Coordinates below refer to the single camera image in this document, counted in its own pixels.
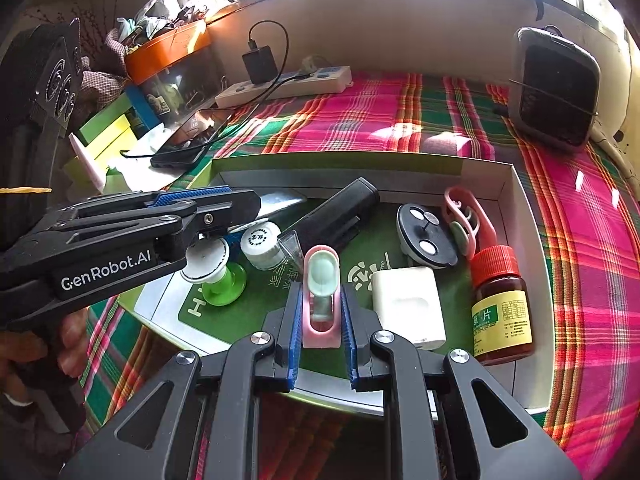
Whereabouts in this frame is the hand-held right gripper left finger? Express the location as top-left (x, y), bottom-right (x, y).
top-left (60, 285), bottom-right (306, 480)

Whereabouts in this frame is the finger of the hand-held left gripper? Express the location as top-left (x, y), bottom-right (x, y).
top-left (50, 186), bottom-right (262, 235)
top-left (22, 201), bottom-right (199, 261)

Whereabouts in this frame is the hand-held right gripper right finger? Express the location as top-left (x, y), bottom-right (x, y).
top-left (340, 287), bottom-right (583, 480)

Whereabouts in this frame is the pink nail clipper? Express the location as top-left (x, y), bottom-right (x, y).
top-left (301, 245), bottom-right (343, 348)

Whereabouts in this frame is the small white round cap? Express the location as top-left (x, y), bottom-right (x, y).
top-left (240, 222), bottom-right (285, 271)

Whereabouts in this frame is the white charger plug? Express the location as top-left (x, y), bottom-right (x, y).
top-left (370, 266), bottom-right (447, 351)

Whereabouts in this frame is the green suction cup white top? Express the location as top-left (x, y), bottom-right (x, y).
top-left (180, 237), bottom-right (247, 307)

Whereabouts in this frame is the black textured flashlight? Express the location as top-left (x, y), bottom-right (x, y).
top-left (277, 177), bottom-right (379, 263)

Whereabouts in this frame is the green cardboard box tray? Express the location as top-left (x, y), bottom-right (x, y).
top-left (117, 152), bottom-right (556, 416)

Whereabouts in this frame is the black white oval gadget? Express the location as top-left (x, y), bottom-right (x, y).
top-left (396, 203), bottom-right (459, 270)

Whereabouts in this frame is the brown bottle red cap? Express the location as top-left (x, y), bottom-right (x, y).
top-left (470, 246), bottom-right (534, 366)

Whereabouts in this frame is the pink carabiner clip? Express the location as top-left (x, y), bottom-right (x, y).
top-left (442, 186), bottom-right (498, 261)

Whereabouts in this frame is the person's left hand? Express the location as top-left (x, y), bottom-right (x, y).
top-left (0, 307), bottom-right (92, 411)

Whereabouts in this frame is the green tissue pack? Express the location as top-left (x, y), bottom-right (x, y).
top-left (62, 155), bottom-right (126, 193)

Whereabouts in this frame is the black smartphone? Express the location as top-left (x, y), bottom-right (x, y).
top-left (150, 108), bottom-right (236, 169)

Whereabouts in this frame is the white tissue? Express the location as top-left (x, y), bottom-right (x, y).
top-left (107, 127), bottom-right (176, 181)

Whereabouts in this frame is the yellow cardboard box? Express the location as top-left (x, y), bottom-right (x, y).
top-left (87, 114), bottom-right (138, 171)

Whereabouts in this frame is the green flat box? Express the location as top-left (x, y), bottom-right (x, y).
top-left (77, 92), bottom-right (132, 143)

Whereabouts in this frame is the clear plastic storage box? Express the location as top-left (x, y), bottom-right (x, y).
top-left (142, 55), bottom-right (226, 121)

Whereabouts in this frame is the brown checked cloth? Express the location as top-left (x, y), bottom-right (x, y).
top-left (80, 30), bottom-right (131, 106)

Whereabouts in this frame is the black power adapter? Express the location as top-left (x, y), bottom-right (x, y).
top-left (242, 45), bottom-right (279, 85)

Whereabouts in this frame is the white power strip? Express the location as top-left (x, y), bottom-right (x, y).
top-left (215, 65), bottom-right (353, 108)

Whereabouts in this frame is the orange box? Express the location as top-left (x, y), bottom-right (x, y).
top-left (124, 20), bottom-right (211, 86)

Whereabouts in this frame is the pile of clutter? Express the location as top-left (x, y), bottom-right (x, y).
top-left (105, 0), bottom-right (211, 51)

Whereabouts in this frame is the plaid blanket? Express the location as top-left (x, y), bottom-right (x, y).
top-left (80, 72), bottom-right (640, 480)

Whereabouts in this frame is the grey black small heater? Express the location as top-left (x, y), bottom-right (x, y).
top-left (508, 26), bottom-right (601, 153)

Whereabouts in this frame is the black charging cable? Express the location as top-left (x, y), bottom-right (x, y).
top-left (120, 21), bottom-right (311, 161)

